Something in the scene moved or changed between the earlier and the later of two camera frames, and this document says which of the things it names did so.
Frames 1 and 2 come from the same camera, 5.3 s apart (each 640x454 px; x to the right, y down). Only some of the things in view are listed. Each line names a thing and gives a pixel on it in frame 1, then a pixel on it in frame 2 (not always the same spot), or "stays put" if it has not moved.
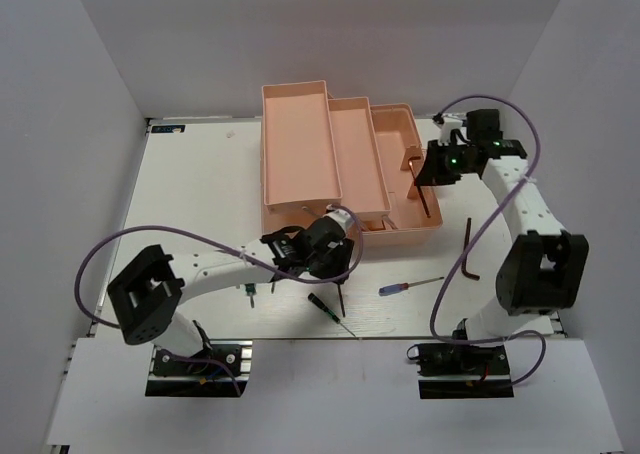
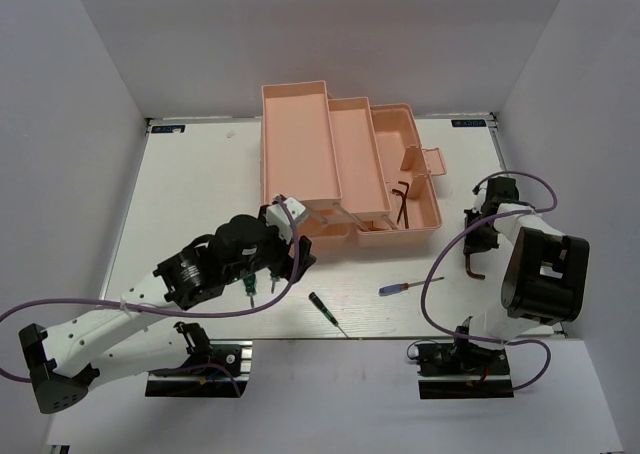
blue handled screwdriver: (401, 287) stays put
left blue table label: (167, 128) stays put
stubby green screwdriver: (251, 290) stays put
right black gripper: (431, 173) to (475, 244)
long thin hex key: (341, 299) to (405, 203)
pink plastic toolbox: (317, 154) stays put
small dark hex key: (410, 159) to (397, 191)
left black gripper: (342, 261) to (284, 245)
